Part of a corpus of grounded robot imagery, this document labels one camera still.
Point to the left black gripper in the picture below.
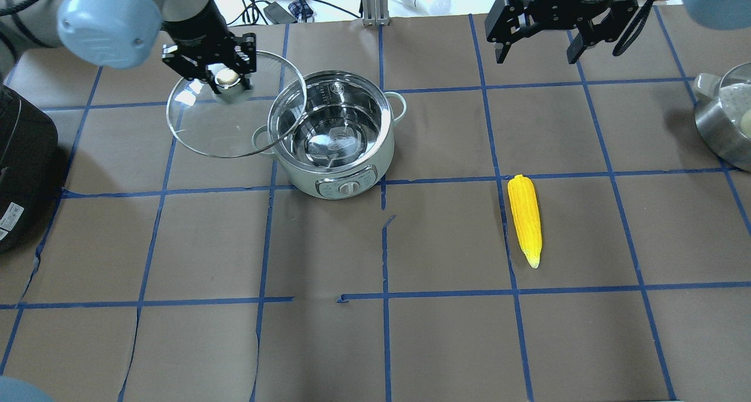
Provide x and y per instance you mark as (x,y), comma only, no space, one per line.
(196,26)

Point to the glass pot lid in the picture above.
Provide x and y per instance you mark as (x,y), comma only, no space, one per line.
(235,115)

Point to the yellow corn cob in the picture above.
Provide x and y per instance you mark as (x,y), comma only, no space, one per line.
(527,218)

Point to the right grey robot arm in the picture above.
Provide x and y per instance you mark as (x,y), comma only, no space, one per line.
(713,14)

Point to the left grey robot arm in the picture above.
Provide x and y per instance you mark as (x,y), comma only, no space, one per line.
(121,34)

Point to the pale green electric pot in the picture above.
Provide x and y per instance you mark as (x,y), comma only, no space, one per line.
(335,138)

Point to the steel pot at right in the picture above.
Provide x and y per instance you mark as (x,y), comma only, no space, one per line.
(722,114)

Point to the small black box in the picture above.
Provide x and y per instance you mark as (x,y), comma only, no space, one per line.
(278,15)

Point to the white light bulb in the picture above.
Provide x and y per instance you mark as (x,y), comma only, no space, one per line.
(429,7)

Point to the black rice cooker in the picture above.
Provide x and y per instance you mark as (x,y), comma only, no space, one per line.
(29,141)

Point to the aluminium profile post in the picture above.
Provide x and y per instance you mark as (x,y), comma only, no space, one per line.
(375,13)

